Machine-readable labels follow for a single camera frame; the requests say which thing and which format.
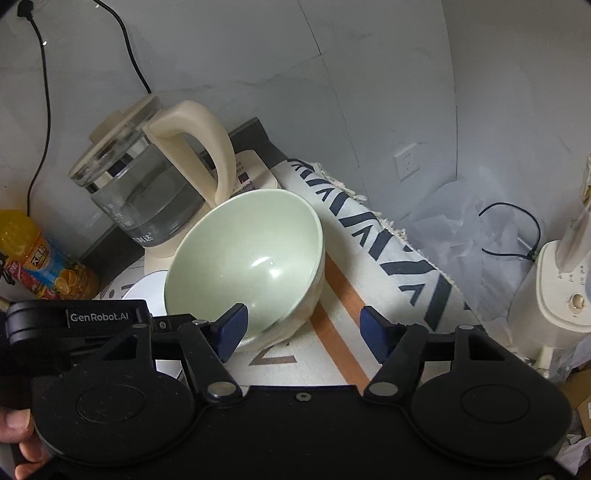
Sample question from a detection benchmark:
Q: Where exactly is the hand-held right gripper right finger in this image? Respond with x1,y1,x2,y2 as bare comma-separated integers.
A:
360,305,511,404

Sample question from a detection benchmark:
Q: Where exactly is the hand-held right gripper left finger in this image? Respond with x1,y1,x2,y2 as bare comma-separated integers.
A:
104,302,250,402

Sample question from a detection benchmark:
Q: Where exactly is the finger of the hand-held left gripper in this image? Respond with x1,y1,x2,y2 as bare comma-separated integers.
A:
148,313,204,329

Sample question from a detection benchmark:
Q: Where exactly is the white plate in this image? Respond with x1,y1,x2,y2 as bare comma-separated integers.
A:
121,270,188,384

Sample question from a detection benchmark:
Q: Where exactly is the pale green bowl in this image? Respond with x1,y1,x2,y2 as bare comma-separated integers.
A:
164,188,327,352

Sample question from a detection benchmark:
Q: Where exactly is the person's left hand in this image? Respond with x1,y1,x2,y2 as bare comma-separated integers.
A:
0,406,52,480

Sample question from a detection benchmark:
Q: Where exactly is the patterned tablecloth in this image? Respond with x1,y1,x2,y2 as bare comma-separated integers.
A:
99,157,485,388

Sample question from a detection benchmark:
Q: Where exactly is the orange juice bottle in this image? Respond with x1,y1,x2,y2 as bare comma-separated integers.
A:
0,210,100,301

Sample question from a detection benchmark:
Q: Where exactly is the white plastic sheet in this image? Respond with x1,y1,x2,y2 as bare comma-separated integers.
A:
406,182,591,296

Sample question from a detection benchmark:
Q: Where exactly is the white standing fan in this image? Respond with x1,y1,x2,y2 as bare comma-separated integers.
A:
508,154,591,374

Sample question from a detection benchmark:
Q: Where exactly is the cardboard box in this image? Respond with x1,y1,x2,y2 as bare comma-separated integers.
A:
566,369,591,439

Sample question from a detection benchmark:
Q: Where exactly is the glass kettle with cream handle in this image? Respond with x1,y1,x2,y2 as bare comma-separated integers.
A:
68,95,238,250

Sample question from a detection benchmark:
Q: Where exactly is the thin black cable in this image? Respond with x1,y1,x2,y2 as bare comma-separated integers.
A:
478,202,542,260

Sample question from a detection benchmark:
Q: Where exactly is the white wall socket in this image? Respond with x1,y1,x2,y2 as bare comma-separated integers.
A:
394,142,420,182

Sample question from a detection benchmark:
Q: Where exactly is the black power cable with plug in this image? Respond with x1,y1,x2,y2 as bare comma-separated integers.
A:
17,0,51,217

